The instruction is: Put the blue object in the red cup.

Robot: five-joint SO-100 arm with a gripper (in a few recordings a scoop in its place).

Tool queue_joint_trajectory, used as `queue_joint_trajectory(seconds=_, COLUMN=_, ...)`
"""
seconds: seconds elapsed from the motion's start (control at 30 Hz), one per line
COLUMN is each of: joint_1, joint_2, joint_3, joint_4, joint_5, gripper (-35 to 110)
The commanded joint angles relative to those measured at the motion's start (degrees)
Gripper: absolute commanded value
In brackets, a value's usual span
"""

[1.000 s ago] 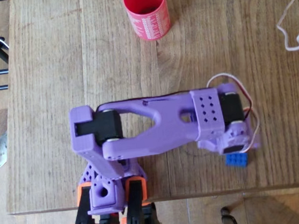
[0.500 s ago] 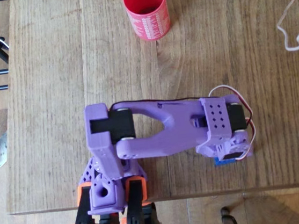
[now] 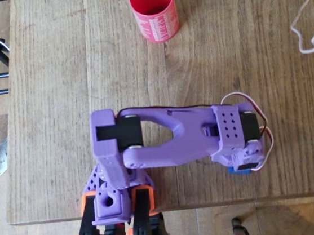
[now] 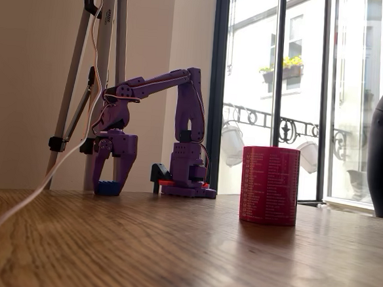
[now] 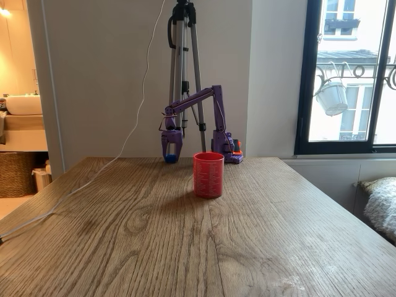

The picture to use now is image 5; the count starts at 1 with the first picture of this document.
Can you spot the dark window frame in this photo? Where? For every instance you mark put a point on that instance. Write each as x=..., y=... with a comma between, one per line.
x=304, y=92

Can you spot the purple robot arm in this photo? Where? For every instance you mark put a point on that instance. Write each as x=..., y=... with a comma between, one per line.
x=220, y=108

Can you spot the white sink basin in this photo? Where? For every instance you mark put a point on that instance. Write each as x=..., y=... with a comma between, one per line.
x=24, y=105

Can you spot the wooden vanity counter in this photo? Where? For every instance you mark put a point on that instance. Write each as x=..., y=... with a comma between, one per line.
x=21, y=130

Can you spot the woven wicker basket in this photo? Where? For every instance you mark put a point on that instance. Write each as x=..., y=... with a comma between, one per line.
x=15, y=176

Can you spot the black iron balcony railing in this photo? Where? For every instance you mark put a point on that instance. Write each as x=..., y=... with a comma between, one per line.
x=355, y=71

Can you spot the warm wall lamp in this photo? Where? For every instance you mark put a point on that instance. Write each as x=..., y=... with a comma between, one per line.
x=3, y=9

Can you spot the grey fur throw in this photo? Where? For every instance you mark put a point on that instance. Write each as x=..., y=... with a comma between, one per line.
x=380, y=201

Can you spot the silver camera tripod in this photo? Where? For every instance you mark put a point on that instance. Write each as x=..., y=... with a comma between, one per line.
x=182, y=62

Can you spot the blue toy brick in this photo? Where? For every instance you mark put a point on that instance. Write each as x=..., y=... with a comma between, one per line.
x=170, y=158

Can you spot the red printed cup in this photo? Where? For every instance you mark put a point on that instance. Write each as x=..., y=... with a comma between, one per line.
x=208, y=176

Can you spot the white hanging plant pot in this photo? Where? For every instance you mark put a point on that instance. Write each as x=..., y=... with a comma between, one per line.
x=332, y=99

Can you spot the white waste bin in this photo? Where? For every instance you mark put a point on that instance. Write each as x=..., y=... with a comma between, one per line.
x=41, y=178

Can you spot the dark window flower box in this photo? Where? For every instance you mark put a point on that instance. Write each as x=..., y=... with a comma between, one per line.
x=341, y=23

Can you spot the black orange table clamp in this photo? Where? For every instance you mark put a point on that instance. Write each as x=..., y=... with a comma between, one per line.
x=237, y=148

